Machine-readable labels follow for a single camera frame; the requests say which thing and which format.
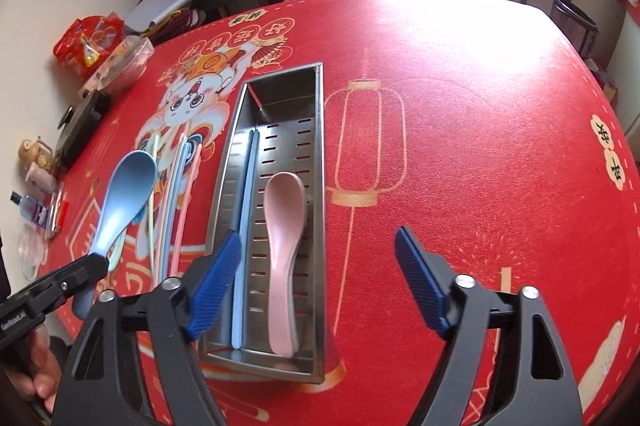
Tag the person's left hand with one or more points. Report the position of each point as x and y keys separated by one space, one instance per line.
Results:
x=45 y=366

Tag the brown teapot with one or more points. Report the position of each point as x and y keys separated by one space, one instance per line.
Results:
x=34 y=150

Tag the red snack bag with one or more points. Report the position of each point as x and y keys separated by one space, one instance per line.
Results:
x=82 y=40

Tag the blue bottle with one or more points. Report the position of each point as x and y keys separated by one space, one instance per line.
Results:
x=32 y=208

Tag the red white pack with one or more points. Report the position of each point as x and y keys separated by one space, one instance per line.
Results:
x=57 y=211

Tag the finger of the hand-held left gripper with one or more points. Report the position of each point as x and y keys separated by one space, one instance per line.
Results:
x=85 y=273

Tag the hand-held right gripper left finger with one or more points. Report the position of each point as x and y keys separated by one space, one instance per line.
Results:
x=215 y=291

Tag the cardboard box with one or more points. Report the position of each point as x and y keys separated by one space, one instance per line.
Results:
x=605 y=83

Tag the blue spoon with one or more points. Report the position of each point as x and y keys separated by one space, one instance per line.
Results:
x=127 y=196

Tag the perforated steel utensil tray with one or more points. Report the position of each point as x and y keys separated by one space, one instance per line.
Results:
x=295 y=145

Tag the bowl covered with plastic wrap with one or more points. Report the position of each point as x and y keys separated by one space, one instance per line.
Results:
x=125 y=65

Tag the rice cooker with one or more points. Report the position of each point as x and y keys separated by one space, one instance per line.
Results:
x=575 y=25

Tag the pink spoon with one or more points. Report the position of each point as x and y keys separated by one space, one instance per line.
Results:
x=282 y=231

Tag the bundle of pastel chopsticks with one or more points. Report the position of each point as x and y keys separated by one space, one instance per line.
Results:
x=165 y=231

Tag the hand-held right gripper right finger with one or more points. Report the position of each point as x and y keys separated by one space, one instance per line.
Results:
x=420 y=286

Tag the white pink bottle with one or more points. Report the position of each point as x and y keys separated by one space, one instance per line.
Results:
x=40 y=178

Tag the light blue chopstick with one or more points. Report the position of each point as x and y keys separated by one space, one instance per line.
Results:
x=240 y=306
x=248 y=165

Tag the red printed tablecloth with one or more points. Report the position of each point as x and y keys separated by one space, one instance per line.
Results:
x=475 y=130

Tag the clear plastic packet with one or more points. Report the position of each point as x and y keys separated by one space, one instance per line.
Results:
x=31 y=251

